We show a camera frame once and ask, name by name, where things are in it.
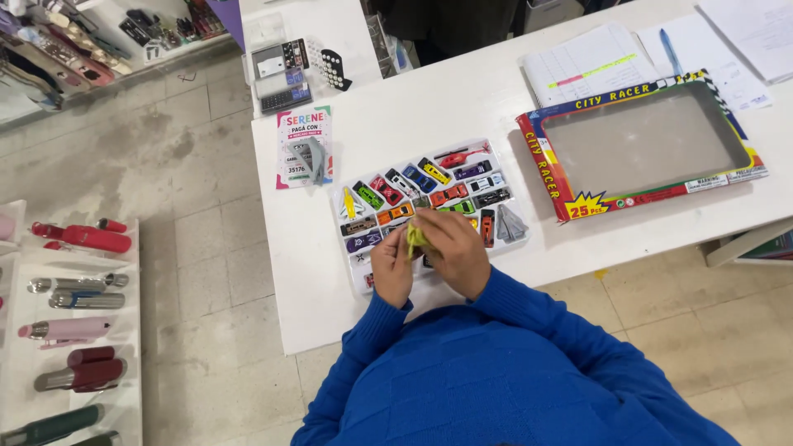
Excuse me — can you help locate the person's blue sweater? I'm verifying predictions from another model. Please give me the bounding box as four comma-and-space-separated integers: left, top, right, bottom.
290, 266, 741, 446

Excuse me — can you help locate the white spiral notebook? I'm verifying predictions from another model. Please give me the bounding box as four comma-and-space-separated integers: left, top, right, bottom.
519, 23, 662, 110

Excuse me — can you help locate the yellow-green toy vehicle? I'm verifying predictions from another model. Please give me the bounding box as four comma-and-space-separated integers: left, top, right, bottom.
406, 222, 434, 259

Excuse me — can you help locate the shelf with books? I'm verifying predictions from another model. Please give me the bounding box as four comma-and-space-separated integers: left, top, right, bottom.
702, 217, 793, 268

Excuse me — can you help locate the clear plastic toy tray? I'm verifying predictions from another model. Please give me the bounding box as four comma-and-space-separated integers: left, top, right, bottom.
331, 139, 531, 296

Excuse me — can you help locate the black earring display card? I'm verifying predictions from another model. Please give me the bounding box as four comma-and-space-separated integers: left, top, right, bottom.
320, 49, 353, 93

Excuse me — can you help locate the white counter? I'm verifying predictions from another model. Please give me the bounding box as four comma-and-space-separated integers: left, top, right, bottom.
238, 0, 384, 120

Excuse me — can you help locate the wall shelf with accessories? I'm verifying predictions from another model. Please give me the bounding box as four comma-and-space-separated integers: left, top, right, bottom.
0, 0, 231, 128

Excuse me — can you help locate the colourful payment sign card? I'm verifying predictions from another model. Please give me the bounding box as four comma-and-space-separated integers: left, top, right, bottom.
275, 104, 334, 190

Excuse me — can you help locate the clear plastic holder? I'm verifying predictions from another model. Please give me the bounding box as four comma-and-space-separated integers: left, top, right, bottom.
364, 14, 411, 79

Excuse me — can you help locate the person's left hand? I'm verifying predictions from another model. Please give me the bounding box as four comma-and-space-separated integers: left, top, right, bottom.
371, 231, 418, 309

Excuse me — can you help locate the person's right hand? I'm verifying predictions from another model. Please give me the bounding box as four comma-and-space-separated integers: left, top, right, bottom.
412, 207, 493, 301

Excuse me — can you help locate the grey toy jet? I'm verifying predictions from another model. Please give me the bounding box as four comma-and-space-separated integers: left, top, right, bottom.
287, 136, 328, 187
496, 204, 529, 244

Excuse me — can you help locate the red toy helicopter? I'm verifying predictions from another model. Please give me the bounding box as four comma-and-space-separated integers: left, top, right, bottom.
434, 144, 491, 169

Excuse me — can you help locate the white printed paper sheet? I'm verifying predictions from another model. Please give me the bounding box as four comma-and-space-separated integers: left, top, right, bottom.
637, 12, 773, 113
696, 0, 793, 85

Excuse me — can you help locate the yellow toy plane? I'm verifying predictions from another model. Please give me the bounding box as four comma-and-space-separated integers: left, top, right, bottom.
337, 187, 366, 221

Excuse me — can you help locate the blue pen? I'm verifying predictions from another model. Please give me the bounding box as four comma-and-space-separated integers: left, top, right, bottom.
658, 28, 684, 78

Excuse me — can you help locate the set of small toy cars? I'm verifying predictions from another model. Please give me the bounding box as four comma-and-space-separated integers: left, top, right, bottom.
340, 157, 513, 289

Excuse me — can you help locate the white shelf with flasks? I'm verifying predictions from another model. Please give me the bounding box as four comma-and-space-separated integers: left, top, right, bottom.
0, 198, 144, 446

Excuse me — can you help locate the colourful windowed toy box lid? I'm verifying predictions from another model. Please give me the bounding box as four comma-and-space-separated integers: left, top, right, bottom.
515, 69, 769, 223

